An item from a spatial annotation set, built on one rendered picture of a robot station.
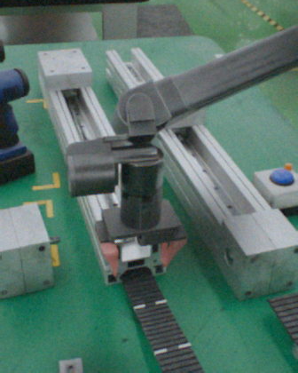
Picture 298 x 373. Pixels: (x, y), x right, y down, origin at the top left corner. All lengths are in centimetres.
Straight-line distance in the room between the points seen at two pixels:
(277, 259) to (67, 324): 33
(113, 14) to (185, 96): 188
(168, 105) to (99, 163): 12
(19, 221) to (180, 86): 33
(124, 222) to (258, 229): 22
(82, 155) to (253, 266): 31
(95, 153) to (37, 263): 22
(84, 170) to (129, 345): 26
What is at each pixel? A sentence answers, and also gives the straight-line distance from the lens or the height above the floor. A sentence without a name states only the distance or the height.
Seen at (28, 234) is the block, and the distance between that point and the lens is 82.
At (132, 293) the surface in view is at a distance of 84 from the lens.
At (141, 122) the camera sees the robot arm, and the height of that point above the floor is 107.
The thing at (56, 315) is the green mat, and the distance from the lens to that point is 83.
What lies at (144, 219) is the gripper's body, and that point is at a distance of 73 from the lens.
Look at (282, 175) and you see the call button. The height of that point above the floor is 85.
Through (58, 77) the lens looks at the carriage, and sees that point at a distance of 128.
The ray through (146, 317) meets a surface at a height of 79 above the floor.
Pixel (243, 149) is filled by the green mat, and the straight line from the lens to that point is 123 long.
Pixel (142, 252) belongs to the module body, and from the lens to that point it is 85.
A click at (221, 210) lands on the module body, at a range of 89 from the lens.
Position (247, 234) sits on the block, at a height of 87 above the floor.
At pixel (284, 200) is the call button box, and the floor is 82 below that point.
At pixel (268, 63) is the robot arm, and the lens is 79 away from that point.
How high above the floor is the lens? 139
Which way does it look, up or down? 33 degrees down
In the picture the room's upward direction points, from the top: 2 degrees clockwise
